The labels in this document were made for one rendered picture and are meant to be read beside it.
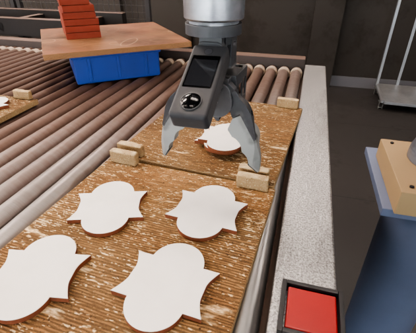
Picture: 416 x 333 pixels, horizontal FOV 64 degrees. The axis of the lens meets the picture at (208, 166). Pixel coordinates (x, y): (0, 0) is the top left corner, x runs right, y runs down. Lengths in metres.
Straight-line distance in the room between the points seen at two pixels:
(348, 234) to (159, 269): 1.66
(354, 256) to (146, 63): 1.38
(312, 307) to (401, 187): 0.36
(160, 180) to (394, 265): 0.61
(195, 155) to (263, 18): 3.66
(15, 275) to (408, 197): 0.66
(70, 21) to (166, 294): 1.15
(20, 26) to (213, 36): 1.86
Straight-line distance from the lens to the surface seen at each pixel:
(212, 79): 0.40
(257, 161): 0.48
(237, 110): 0.45
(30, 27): 2.17
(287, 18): 4.27
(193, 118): 0.37
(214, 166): 0.68
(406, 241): 0.90
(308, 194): 0.66
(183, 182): 0.63
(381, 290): 1.02
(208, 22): 0.42
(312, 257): 0.54
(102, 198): 0.60
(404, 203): 0.74
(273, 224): 0.58
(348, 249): 1.95
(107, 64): 1.27
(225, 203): 0.56
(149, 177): 0.65
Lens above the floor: 1.29
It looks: 32 degrees down
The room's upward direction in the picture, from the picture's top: straight up
